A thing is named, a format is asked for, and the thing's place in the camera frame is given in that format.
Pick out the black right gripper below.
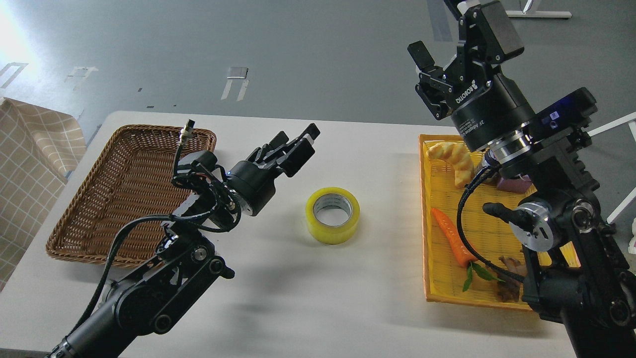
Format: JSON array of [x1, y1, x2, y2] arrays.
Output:
[[407, 0, 536, 151]]

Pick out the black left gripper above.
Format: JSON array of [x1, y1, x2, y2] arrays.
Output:
[[229, 124, 321, 217]]

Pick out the yellow tape roll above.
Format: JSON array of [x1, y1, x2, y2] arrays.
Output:
[[305, 186, 361, 245]]

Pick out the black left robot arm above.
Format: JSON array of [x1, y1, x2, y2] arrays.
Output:
[[48, 120, 320, 358]]

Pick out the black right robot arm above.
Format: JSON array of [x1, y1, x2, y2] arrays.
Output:
[[407, 0, 635, 358]]

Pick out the white metal stand base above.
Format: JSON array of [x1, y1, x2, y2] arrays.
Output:
[[506, 0, 572, 19]]

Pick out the purple foam block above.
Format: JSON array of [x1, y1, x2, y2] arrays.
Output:
[[496, 176, 533, 193]]

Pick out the brown wicker basket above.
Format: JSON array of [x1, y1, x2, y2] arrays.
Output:
[[45, 124, 189, 265]]

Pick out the orange toy carrot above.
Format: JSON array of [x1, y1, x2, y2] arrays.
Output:
[[431, 208, 502, 292]]

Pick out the yellow plastic tray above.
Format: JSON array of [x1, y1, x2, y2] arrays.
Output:
[[420, 133, 582, 311]]

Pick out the brown toy animal figure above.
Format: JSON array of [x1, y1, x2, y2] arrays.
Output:
[[497, 256, 527, 303]]

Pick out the beige checkered cloth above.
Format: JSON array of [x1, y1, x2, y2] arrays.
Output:
[[0, 97, 86, 287]]

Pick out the white table leg frame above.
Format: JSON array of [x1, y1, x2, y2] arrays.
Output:
[[590, 112, 635, 226]]

